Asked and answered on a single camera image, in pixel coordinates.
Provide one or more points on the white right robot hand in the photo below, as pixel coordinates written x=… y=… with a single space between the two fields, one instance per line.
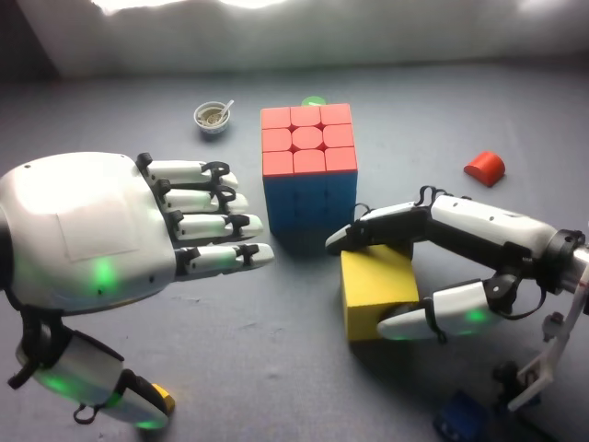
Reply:
x=488 y=225

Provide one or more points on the Rubik's cube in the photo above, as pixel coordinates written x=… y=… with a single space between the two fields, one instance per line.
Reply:
x=308 y=138

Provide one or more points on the small bowl with spoon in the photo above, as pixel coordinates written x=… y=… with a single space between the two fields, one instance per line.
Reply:
x=211 y=119

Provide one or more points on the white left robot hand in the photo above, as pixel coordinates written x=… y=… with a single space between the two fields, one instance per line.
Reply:
x=83 y=221

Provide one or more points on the small yellow wedge block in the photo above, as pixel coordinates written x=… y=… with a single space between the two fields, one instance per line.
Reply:
x=165 y=398

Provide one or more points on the grey table cloth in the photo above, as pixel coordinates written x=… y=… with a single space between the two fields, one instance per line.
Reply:
x=276 y=345

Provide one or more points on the white backdrop sheet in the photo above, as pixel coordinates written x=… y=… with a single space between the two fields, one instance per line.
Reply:
x=184 y=41

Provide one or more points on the red half-cylinder block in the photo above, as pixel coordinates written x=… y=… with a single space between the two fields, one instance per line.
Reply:
x=485 y=166

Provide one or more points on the blue block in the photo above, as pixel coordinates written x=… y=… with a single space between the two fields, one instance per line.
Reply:
x=455 y=419

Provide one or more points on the large yellow block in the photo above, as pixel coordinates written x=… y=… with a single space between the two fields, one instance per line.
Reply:
x=368 y=285

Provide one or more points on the green cylinder block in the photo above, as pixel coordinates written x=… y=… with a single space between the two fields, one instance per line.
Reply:
x=314 y=101

